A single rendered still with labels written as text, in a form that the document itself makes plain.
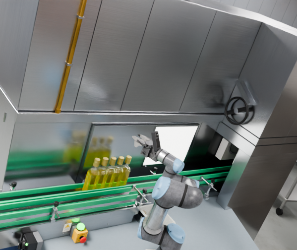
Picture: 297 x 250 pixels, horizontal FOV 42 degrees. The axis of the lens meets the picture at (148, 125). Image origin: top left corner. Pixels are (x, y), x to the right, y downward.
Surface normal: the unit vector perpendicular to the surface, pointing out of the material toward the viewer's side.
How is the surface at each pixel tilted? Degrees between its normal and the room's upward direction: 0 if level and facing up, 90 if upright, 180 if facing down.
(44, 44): 90
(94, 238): 0
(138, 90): 90
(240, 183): 90
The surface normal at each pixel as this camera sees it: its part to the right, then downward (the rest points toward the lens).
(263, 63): -0.77, 0.01
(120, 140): 0.55, 0.49
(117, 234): 0.30, -0.87
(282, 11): 0.25, 0.46
